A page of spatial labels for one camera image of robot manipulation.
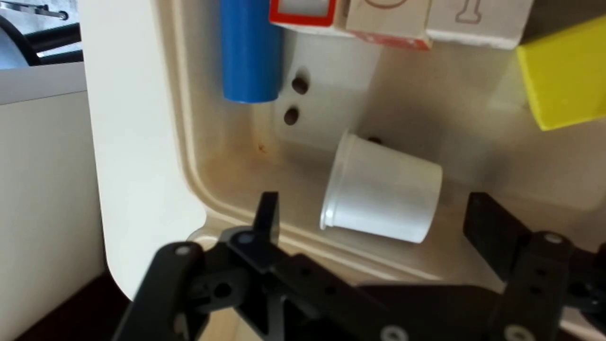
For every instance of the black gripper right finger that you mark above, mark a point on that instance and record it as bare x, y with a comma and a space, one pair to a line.
536, 285

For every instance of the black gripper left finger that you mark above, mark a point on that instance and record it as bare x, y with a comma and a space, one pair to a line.
189, 296

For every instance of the white k-cup coffee pod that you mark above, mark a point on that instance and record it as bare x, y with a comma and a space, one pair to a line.
378, 190

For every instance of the coffee bean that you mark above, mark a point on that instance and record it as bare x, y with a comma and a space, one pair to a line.
299, 84
291, 116

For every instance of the yellow rectangular block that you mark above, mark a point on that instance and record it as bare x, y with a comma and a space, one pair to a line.
568, 76

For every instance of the beige clamshell takeout container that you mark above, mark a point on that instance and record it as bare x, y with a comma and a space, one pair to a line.
352, 107

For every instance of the blue cylinder block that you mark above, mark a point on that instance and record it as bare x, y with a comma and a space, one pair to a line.
248, 50

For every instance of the wooden block number one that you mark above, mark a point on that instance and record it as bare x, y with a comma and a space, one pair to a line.
479, 21

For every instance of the red letter wooden block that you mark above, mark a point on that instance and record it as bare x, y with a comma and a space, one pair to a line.
303, 8

